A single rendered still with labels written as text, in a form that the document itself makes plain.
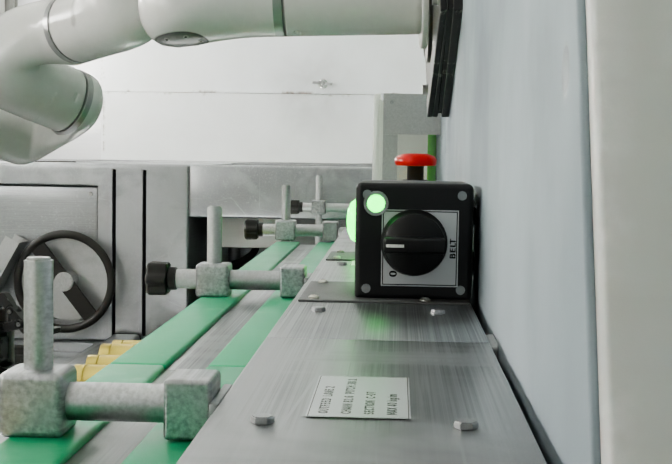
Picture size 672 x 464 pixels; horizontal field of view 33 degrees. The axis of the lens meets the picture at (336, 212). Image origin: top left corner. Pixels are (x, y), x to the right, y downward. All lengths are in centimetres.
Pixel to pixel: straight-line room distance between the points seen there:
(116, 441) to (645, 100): 26
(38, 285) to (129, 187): 195
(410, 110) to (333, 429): 116
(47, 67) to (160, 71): 378
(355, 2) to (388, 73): 391
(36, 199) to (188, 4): 133
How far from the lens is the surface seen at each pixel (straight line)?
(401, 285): 78
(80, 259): 246
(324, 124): 513
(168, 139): 522
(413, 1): 122
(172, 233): 242
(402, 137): 156
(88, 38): 136
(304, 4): 122
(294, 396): 48
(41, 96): 146
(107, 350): 142
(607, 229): 35
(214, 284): 93
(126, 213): 244
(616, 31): 37
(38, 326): 49
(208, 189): 240
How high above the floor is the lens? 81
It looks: 3 degrees up
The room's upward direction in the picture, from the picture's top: 89 degrees counter-clockwise
